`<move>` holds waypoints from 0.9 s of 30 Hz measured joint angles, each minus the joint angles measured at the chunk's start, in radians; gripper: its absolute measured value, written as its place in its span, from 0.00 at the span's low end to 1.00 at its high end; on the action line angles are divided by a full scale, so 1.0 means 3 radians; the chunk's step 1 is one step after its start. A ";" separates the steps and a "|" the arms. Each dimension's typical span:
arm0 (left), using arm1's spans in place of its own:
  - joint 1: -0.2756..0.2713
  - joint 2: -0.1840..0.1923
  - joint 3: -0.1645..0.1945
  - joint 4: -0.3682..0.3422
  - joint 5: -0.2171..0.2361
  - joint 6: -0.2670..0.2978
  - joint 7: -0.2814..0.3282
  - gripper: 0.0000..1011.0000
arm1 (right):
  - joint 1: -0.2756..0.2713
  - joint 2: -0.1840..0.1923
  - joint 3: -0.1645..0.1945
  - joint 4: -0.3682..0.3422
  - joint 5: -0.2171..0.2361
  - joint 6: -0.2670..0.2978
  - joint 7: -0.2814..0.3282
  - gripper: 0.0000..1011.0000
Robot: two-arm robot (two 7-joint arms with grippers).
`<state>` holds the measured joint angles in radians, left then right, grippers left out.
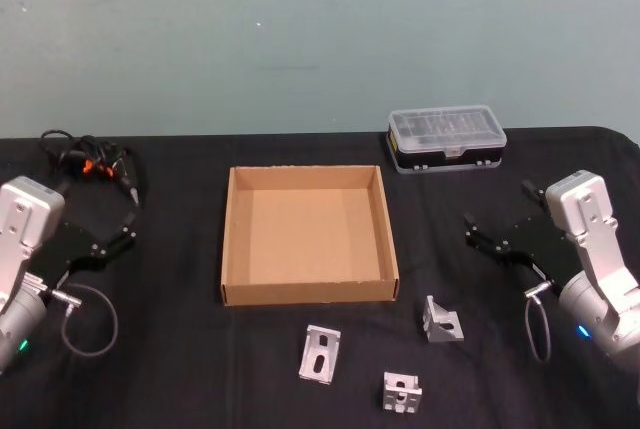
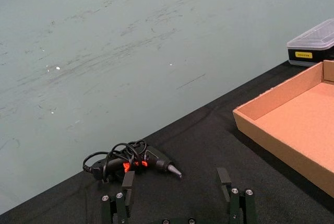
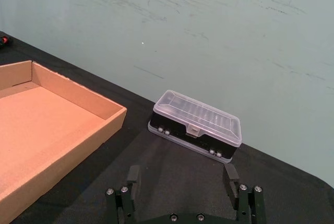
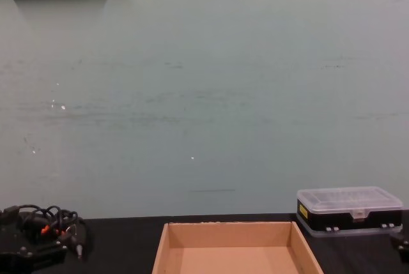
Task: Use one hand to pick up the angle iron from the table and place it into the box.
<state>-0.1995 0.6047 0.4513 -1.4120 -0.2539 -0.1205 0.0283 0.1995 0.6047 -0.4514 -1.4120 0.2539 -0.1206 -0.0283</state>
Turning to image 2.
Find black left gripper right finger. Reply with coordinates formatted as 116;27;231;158
216;167;257;224

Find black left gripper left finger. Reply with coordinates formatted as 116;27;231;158
101;170;136;224

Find black table cloth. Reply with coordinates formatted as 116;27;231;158
0;61;334;224

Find shallow brown cardboard tray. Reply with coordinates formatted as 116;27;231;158
232;60;334;198

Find clear plastic case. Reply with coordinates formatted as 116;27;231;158
287;18;334;67

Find black corded tool orange parts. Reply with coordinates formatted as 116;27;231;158
82;139;183;184

